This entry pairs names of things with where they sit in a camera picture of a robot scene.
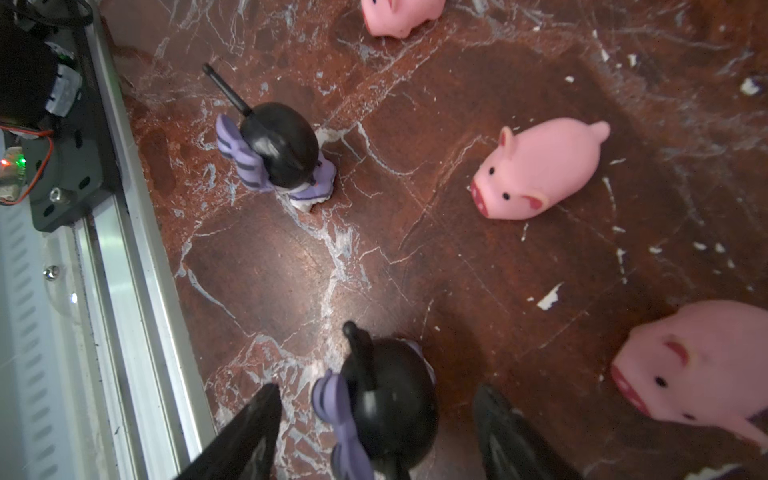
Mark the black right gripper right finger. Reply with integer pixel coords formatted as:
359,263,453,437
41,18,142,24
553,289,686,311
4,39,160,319
472,385,582,480

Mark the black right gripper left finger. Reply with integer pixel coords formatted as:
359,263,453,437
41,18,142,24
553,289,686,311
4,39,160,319
177,383,282,480

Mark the dark cartoon figure toy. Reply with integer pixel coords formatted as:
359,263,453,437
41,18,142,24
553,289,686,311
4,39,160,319
311,321,439,479
202,63,337,213

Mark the pink pig toy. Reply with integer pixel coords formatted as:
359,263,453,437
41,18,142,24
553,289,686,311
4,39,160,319
610,300,767,448
470,118,611,221
360,0,446,39

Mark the left base circuit board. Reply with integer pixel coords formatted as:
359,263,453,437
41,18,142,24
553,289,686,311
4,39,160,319
0,145,27,205

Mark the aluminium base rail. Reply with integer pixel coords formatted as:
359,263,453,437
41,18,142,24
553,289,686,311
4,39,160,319
1,21,214,479

